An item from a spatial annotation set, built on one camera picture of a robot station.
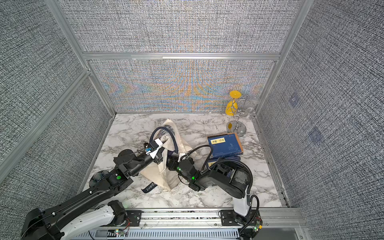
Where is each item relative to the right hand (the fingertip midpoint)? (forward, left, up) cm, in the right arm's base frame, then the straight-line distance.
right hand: (164, 153), depth 83 cm
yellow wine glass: (+40, -45, -3) cm, 60 cm away
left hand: (-3, -6, +19) cm, 20 cm away
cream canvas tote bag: (-2, -6, +16) cm, 17 cm away
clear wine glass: (+30, -54, +2) cm, 62 cm away
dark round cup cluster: (-11, +37, -7) cm, 39 cm away
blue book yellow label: (+9, -36, -6) cm, 37 cm away
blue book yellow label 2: (-17, -22, +23) cm, 36 cm away
